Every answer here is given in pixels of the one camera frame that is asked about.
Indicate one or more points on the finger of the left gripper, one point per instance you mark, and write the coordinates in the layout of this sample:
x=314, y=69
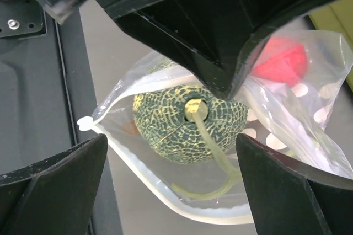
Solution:
x=275, y=0
x=185, y=31

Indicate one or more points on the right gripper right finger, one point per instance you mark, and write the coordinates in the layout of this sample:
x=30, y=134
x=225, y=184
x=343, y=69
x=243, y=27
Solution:
x=287, y=196

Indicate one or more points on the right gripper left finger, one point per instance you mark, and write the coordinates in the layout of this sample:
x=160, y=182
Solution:
x=55, y=195

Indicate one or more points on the fake green melon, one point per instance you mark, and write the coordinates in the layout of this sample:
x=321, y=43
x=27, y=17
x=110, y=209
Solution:
x=187, y=124

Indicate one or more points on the polka dot zip top bag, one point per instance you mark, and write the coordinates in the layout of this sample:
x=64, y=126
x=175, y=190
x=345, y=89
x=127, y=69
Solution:
x=291, y=120

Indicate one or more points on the fake red fruit in bag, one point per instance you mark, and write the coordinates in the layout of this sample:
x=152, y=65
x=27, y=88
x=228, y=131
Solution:
x=282, y=60

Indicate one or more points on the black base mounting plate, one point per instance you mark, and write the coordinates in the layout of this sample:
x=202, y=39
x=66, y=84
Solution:
x=46, y=85

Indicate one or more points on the green plastic bin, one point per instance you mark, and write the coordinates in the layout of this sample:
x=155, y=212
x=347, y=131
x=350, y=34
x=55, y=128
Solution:
x=336, y=17

